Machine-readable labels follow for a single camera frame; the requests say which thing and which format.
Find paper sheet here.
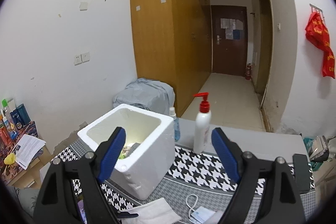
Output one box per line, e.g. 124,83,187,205
13,134,46,170

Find grey sock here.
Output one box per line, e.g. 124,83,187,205
122,143,140,157

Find grey covered bundle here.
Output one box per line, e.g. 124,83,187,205
112,78,175,115

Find wall coat hook rack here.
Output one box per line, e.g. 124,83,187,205
309,3,324,19

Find black smartphone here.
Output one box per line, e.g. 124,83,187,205
293,153,310,194

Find white wall switch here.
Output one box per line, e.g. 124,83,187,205
79,2,88,11

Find small clear spray bottle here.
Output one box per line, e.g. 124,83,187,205
169,107,181,141

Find blue face mask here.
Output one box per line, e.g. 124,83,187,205
186,194,223,224

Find cluttered side shelf items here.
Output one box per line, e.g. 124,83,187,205
1,98,39,185

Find white pump lotion bottle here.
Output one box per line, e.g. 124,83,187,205
193,92,211,154

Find red fire extinguisher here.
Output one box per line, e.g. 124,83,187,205
245,63,252,80

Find wall socket pair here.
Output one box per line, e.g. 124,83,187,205
73,52,91,65

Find houndstooth table cloth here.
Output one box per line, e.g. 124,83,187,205
56,139,316,223

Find floral tissue pack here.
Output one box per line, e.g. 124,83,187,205
118,151,128,159

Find white styrofoam box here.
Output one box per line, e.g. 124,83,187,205
77,104,175,200

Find side door frame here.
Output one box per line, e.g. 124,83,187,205
256,0,273,108

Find red hanging bag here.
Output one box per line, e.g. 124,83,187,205
305,11,335,79

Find dark brown entrance door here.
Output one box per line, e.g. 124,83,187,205
211,5,248,76

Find wooden wardrobe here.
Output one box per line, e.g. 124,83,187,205
130,0,212,117

